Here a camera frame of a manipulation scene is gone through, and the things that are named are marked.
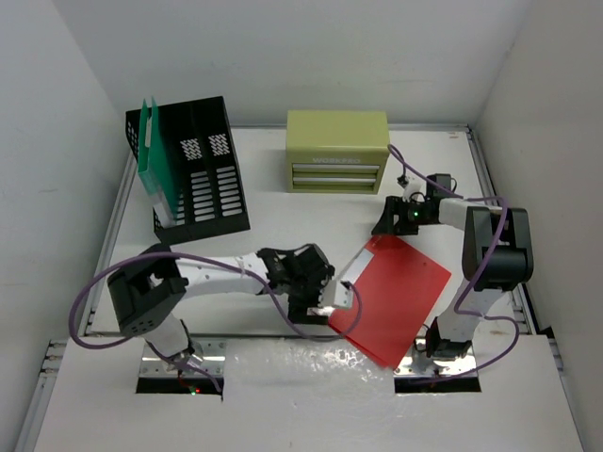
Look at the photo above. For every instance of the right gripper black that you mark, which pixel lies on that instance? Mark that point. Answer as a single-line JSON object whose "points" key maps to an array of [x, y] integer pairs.
{"points": [[395, 206]]}

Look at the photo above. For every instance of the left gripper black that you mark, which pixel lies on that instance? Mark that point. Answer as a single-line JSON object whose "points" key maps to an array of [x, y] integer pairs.
{"points": [[297, 310]]}

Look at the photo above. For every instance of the red folder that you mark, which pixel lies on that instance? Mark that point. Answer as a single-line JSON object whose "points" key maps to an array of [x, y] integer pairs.
{"points": [[398, 286]]}

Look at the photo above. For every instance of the green metal drawer toolbox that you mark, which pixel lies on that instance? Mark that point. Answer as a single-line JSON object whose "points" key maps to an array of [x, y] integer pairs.
{"points": [[336, 151]]}

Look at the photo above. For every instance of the black three-slot file organizer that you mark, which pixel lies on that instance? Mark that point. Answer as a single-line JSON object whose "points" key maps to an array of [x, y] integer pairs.
{"points": [[199, 137]]}

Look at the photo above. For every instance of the green notebook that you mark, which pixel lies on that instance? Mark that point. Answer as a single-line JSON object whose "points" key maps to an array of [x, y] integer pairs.
{"points": [[156, 167]]}

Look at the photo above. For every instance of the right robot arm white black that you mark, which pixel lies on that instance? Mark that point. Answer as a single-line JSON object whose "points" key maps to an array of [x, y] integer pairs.
{"points": [[496, 254]]}

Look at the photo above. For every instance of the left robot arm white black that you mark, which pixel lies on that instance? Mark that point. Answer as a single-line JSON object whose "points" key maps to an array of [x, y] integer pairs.
{"points": [[146, 290]]}

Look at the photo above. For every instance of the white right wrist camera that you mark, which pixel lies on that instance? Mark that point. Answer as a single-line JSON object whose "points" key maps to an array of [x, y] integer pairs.
{"points": [[411, 188]]}

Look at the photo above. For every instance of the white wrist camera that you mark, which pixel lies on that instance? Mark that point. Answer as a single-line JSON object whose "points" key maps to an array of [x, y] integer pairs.
{"points": [[337, 294], [411, 188]]}

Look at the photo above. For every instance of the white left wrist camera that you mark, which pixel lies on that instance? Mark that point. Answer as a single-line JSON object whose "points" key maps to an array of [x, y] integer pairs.
{"points": [[337, 294]]}

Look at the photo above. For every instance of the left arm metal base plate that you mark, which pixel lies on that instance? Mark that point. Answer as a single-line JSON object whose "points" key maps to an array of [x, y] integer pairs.
{"points": [[209, 355]]}

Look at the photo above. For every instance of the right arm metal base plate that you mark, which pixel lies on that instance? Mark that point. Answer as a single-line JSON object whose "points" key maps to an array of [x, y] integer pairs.
{"points": [[416, 365]]}

